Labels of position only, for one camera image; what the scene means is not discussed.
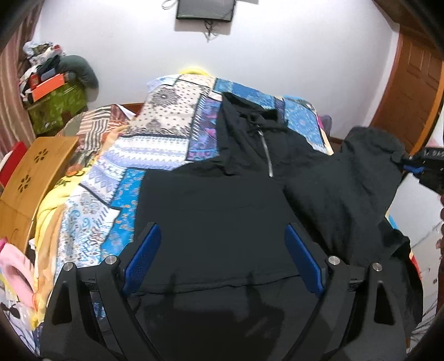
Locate brown wooden door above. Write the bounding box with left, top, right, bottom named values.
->
left=371, top=29, right=443, bottom=154

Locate striped folded blanket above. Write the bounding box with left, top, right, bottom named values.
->
left=57, top=104, right=135, bottom=166

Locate wooden lap table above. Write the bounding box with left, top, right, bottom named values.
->
left=0, top=136, right=78, bottom=252

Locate dark grey cushion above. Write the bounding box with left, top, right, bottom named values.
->
left=56, top=55, right=99, bottom=89

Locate blue patchwork bed quilt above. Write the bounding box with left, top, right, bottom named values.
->
left=55, top=74, right=328, bottom=277

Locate small black wall monitor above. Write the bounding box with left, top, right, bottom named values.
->
left=176, top=0, right=236, bottom=22

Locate orange box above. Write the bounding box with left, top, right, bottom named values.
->
left=32, top=74, right=65, bottom=102

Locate red box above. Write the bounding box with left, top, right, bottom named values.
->
left=0, top=141, right=27, bottom=188

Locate yellow curved headboard piece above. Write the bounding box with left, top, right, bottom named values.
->
left=178, top=65, right=210, bottom=76

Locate black zip hoodie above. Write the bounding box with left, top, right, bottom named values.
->
left=131, top=93, right=423, bottom=360

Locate red striped curtain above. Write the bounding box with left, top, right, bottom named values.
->
left=1, top=4, right=43, bottom=157

